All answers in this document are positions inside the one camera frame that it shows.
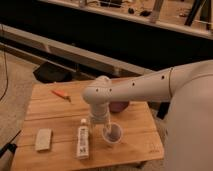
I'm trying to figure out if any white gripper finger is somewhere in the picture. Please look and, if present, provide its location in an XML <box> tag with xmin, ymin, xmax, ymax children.
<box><xmin>104</xmin><ymin>123</ymin><xmax>112</xmax><ymax>134</ymax></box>
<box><xmin>87</xmin><ymin>122</ymin><xmax>94</xmax><ymax>134</ymax></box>

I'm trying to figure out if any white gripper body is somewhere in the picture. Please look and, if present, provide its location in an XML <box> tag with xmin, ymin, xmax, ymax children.
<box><xmin>89</xmin><ymin>104</ymin><xmax>110</xmax><ymax>125</ymax></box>

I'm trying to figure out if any white ceramic cup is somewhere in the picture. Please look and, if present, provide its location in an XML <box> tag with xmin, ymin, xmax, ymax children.
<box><xmin>102</xmin><ymin>122</ymin><xmax>123</xmax><ymax>144</ymax></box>

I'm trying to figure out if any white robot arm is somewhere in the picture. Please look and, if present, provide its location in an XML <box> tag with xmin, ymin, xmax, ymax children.
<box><xmin>83</xmin><ymin>60</ymin><xmax>213</xmax><ymax>171</ymax></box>

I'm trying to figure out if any dark purple ceramic bowl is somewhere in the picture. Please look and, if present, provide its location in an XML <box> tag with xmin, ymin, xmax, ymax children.
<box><xmin>109</xmin><ymin>102</ymin><xmax>129</xmax><ymax>113</ymax></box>

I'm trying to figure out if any white labelled bottle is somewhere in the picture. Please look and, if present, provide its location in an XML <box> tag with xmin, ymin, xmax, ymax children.
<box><xmin>76</xmin><ymin>118</ymin><xmax>89</xmax><ymax>159</ymax></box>

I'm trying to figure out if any white sponge block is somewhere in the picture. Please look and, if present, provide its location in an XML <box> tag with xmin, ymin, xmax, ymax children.
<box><xmin>35</xmin><ymin>129</ymin><xmax>52</xmax><ymax>151</ymax></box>

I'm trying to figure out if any black bag on floor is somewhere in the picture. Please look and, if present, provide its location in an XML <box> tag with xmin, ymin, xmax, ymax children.
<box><xmin>33</xmin><ymin>62</ymin><xmax>72</xmax><ymax>83</ymax></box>

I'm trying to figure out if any black object bottom left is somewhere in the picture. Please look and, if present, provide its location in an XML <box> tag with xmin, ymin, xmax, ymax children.
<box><xmin>0</xmin><ymin>131</ymin><xmax>21</xmax><ymax>158</ymax></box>

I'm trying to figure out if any black cable left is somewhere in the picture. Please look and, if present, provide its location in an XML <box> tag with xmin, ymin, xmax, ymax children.
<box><xmin>0</xmin><ymin>24</ymin><xmax>9</xmax><ymax>102</ymax></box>

